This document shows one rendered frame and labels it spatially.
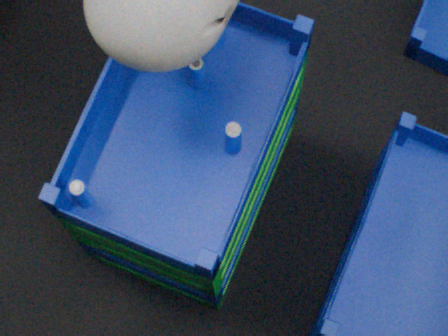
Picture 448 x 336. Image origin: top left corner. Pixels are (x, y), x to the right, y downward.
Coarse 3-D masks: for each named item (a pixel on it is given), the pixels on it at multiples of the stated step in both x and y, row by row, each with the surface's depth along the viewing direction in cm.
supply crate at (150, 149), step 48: (240, 48) 109; (288, 48) 109; (96, 96) 103; (144, 96) 108; (192, 96) 107; (240, 96) 107; (288, 96) 106; (96, 144) 106; (144, 144) 106; (192, 144) 106; (48, 192) 97; (96, 192) 105; (144, 192) 105; (192, 192) 105; (240, 192) 105; (144, 240) 103; (192, 240) 103
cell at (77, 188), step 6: (78, 180) 98; (72, 186) 98; (78, 186) 98; (84, 186) 98; (72, 192) 98; (78, 192) 98; (84, 192) 99; (78, 198) 99; (84, 198) 100; (90, 198) 102; (84, 204) 102; (90, 204) 104
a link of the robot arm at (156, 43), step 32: (96, 0) 64; (128, 0) 62; (160, 0) 62; (192, 0) 63; (224, 0) 65; (96, 32) 65; (128, 32) 63; (160, 32) 63; (192, 32) 64; (128, 64) 66; (160, 64) 66
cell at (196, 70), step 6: (198, 60) 102; (192, 66) 102; (198, 66) 102; (204, 66) 102; (192, 72) 102; (198, 72) 102; (204, 72) 104; (192, 78) 104; (198, 78) 104; (204, 78) 105; (192, 84) 106; (198, 84) 106; (204, 84) 107
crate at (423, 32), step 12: (432, 0) 145; (444, 0) 145; (420, 12) 139; (432, 12) 145; (444, 12) 145; (420, 24) 144; (432, 24) 144; (444, 24) 144; (420, 36) 136; (432, 36) 144; (444, 36) 144; (408, 48) 140; (420, 48) 138; (432, 48) 143; (444, 48) 143; (420, 60) 142; (432, 60) 140; (444, 60) 138; (444, 72) 142
